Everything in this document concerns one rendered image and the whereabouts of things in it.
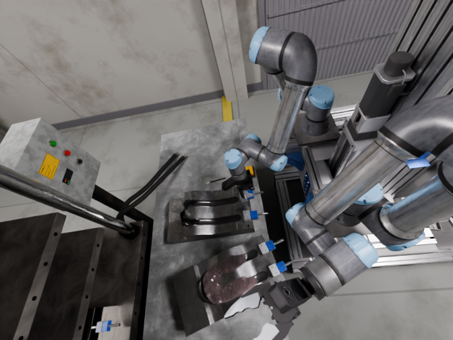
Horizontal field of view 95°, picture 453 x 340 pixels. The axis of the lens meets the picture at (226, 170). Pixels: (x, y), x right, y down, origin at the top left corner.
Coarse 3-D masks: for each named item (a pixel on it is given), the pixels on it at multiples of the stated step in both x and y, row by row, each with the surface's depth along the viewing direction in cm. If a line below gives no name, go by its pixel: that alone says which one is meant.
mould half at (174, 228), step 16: (192, 192) 123; (208, 192) 125; (224, 192) 124; (176, 208) 128; (192, 208) 117; (208, 208) 119; (224, 208) 119; (240, 208) 116; (176, 224) 122; (224, 224) 114; (240, 224) 112; (176, 240) 118; (192, 240) 120
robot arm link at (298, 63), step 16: (288, 48) 64; (304, 48) 62; (288, 64) 66; (304, 64) 64; (288, 80) 68; (304, 80) 66; (288, 96) 71; (304, 96) 71; (288, 112) 73; (272, 128) 80; (288, 128) 76; (272, 144) 82; (272, 160) 84
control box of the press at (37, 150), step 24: (0, 144) 92; (24, 144) 88; (48, 144) 98; (72, 144) 111; (24, 168) 85; (48, 168) 95; (72, 168) 108; (96, 168) 125; (72, 192) 106; (96, 192) 129; (144, 216) 177
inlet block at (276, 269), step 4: (292, 260) 101; (272, 264) 100; (276, 264) 101; (280, 264) 101; (284, 264) 100; (288, 264) 101; (272, 268) 99; (276, 268) 99; (280, 268) 100; (284, 268) 99; (272, 272) 98; (276, 272) 98; (280, 272) 99
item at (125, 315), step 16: (144, 224) 137; (112, 240) 134; (128, 240) 131; (144, 240) 133; (112, 256) 128; (128, 256) 126; (96, 272) 125; (112, 272) 123; (128, 272) 121; (96, 288) 120; (112, 288) 119; (128, 288) 117; (96, 304) 116; (112, 304) 114; (128, 304) 113; (128, 320) 109; (128, 336) 105
